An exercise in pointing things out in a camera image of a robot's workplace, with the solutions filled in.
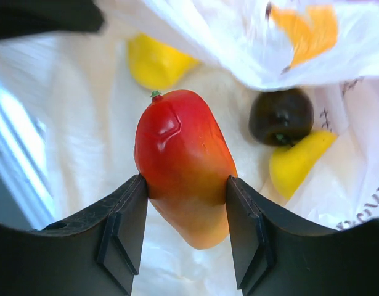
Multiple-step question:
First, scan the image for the yellow pear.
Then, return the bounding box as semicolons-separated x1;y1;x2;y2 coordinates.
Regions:
269;129;337;200

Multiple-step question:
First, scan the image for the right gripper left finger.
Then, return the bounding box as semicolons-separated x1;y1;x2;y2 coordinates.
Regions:
0;175;147;295

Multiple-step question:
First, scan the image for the red yellow mango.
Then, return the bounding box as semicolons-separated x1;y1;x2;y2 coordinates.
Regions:
134;89;237;250

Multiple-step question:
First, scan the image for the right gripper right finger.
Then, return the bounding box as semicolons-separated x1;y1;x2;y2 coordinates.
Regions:
226;177;379;295

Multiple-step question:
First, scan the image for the dark purple plum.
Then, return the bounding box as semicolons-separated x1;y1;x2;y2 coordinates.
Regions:
248;88;314;146

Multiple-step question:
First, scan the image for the yellow lemon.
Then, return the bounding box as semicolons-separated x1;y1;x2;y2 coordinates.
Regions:
126;33;199;90

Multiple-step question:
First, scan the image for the orange plastic bag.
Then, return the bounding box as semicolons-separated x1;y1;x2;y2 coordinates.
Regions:
0;1;379;295

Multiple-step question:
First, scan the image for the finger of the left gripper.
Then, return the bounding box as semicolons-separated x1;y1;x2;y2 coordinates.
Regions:
0;0;104;40

